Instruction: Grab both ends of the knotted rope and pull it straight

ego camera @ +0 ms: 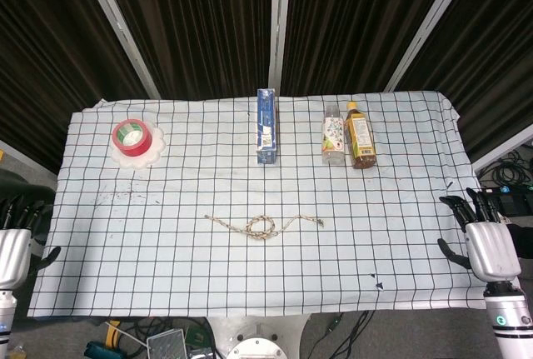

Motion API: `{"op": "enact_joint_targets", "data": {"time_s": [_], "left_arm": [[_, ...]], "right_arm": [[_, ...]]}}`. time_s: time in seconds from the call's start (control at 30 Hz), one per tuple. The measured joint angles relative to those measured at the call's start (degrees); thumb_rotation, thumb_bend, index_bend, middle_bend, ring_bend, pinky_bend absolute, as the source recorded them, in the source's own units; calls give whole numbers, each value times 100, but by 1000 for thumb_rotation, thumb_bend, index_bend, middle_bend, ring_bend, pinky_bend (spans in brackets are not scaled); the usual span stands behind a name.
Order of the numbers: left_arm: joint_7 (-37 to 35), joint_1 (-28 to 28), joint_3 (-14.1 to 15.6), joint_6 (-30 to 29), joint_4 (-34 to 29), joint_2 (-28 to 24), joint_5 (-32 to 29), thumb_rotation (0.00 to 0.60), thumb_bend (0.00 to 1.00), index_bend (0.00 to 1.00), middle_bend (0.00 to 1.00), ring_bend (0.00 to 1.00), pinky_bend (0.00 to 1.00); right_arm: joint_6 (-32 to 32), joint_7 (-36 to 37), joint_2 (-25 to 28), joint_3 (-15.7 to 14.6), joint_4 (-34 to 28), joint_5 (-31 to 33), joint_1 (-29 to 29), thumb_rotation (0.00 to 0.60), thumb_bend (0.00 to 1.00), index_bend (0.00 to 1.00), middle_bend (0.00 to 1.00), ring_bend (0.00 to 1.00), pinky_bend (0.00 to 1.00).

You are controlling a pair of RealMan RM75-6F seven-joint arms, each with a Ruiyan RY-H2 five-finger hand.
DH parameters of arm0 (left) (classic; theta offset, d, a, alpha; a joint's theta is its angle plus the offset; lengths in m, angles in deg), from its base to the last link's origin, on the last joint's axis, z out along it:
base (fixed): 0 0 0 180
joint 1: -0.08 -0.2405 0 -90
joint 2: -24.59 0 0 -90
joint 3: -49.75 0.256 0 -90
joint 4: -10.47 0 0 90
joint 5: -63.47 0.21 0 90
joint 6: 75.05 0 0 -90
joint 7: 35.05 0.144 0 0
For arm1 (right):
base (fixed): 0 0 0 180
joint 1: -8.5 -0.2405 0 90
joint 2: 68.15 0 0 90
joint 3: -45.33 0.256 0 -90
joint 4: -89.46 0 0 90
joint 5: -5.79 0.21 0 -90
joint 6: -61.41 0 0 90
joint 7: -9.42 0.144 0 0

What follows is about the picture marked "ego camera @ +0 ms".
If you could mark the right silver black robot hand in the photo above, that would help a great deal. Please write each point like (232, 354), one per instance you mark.
(493, 250)

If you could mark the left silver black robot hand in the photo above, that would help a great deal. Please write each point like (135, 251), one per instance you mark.
(14, 255)

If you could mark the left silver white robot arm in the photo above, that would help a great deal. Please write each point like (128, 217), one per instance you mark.
(6, 321)

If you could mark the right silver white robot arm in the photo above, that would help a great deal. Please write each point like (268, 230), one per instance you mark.
(510, 321)

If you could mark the teal handheld device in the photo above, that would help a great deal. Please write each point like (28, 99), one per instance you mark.
(100, 351)

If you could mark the red tape roll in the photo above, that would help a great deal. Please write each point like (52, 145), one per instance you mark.
(141, 147)

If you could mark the white flower-shaped plate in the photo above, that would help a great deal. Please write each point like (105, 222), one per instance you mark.
(155, 155)

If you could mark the tea bottle with yellow label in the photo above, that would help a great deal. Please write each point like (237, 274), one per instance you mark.
(361, 138)

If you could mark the silver flat tablet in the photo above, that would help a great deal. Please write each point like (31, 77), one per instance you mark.
(166, 346)

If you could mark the black curtain panel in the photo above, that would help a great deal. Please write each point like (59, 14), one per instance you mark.
(491, 63)
(41, 63)
(354, 21)
(200, 21)

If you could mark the white black checked tablecloth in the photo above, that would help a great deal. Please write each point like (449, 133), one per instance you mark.
(208, 271)

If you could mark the clear bottle with floral label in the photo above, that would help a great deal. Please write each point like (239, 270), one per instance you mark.
(333, 134)

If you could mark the white robot torso base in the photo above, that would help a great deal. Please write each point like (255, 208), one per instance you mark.
(258, 348)

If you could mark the blue white cookie carton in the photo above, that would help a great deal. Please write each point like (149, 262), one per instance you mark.
(266, 134)

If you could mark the aluminium frame rail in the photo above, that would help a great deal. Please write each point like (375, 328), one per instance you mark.
(499, 155)
(29, 158)

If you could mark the aluminium frame post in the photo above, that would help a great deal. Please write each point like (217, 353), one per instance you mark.
(280, 21)
(114, 15)
(432, 21)

